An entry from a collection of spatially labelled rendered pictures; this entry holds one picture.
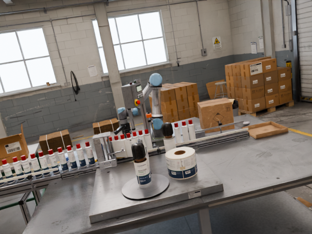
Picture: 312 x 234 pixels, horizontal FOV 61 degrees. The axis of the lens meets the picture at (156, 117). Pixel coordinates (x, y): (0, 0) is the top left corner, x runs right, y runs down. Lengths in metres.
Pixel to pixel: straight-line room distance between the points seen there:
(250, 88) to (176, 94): 1.54
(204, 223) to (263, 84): 4.60
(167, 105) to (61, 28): 3.58
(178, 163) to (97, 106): 6.07
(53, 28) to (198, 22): 4.14
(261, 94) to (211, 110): 3.48
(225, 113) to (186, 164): 1.03
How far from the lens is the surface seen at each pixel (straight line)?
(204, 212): 1.67
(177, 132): 2.28
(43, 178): 2.38
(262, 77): 5.96
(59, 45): 7.56
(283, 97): 6.42
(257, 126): 2.72
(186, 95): 5.83
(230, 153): 2.18
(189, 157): 1.72
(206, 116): 2.59
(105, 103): 7.65
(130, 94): 2.17
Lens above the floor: 1.69
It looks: 13 degrees down
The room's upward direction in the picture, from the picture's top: 10 degrees counter-clockwise
